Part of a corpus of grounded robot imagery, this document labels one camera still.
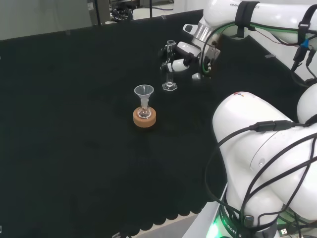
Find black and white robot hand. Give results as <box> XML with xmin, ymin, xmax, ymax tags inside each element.
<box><xmin>158</xmin><ymin>41</ymin><xmax>221</xmax><ymax>81</ymax></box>

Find black cable with inline connector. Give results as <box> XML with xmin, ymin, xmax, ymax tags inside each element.
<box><xmin>205</xmin><ymin>119</ymin><xmax>317</xmax><ymax>206</ymax></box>

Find black cables with blue connector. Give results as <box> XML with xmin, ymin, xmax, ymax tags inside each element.
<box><xmin>290</xmin><ymin>37</ymin><xmax>317</xmax><ymax>87</ymax></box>

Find clear plastic funnel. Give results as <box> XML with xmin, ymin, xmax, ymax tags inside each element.
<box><xmin>134</xmin><ymin>84</ymin><xmax>155</xmax><ymax>108</ymax></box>

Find clear graduated cylinder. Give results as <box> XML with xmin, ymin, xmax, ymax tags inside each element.
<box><xmin>161</xmin><ymin>40</ymin><xmax>178</xmax><ymax>93</ymax></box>

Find round-bottom glass flask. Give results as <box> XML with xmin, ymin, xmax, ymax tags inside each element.
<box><xmin>137</xmin><ymin>98</ymin><xmax>152</xmax><ymax>119</ymax></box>

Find black cable bundle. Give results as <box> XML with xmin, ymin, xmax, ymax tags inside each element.
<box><xmin>110</xmin><ymin>4</ymin><xmax>133</xmax><ymax>21</ymax></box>

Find cork ring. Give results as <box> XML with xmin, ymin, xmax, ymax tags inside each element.
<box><xmin>132</xmin><ymin>106</ymin><xmax>157</xmax><ymax>129</ymax></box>

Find grey cabinet panel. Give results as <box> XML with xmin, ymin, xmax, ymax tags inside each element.
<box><xmin>0</xmin><ymin>0</ymin><xmax>111</xmax><ymax>41</ymax></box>

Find green cable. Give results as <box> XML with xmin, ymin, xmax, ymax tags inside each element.
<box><xmin>200</xmin><ymin>20</ymin><xmax>317</xmax><ymax>75</ymax></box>

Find black bench cloth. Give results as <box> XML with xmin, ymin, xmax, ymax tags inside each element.
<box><xmin>0</xmin><ymin>9</ymin><xmax>306</xmax><ymax>237</ymax></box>

